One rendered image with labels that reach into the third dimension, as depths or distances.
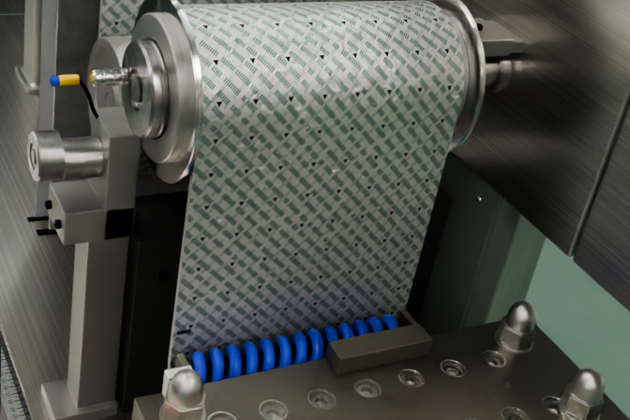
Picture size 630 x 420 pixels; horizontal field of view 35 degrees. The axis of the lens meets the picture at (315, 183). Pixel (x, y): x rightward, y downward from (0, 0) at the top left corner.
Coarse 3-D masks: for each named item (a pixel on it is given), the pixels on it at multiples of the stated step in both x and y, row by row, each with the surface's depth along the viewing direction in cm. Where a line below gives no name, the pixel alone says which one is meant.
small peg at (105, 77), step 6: (90, 72) 76; (96, 72) 75; (102, 72) 75; (108, 72) 75; (114, 72) 76; (120, 72) 76; (126, 72) 76; (90, 78) 76; (96, 78) 75; (102, 78) 75; (108, 78) 75; (114, 78) 76; (120, 78) 76; (126, 78) 76; (96, 84) 75; (102, 84) 76; (108, 84) 76; (114, 84) 76; (120, 84) 77; (126, 84) 76
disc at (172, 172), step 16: (144, 0) 77; (160, 0) 74; (176, 0) 72; (176, 16) 72; (176, 32) 72; (192, 48) 70; (192, 64) 70; (192, 80) 70; (192, 96) 70; (192, 112) 71; (192, 128) 71; (192, 144) 71; (176, 160) 75; (192, 160) 72; (160, 176) 78; (176, 176) 75
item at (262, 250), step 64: (192, 192) 75; (256, 192) 78; (320, 192) 81; (384, 192) 84; (192, 256) 78; (256, 256) 81; (320, 256) 85; (384, 256) 89; (192, 320) 82; (256, 320) 85; (320, 320) 89
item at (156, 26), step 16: (144, 16) 76; (160, 16) 74; (448, 16) 84; (144, 32) 76; (160, 32) 73; (160, 48) 73; (176, 48) 71; (464, 48) 83; (176, 64) 71; (464, 64) 83; (176, 80) 71; (464, 80) 83; (176, 96) 71; (464, 96) 83; (176, 112) 72; (176, 128) 72; (144, 144) 79; (160, 144) 75; (176, 144) 73; (160, 160) 76
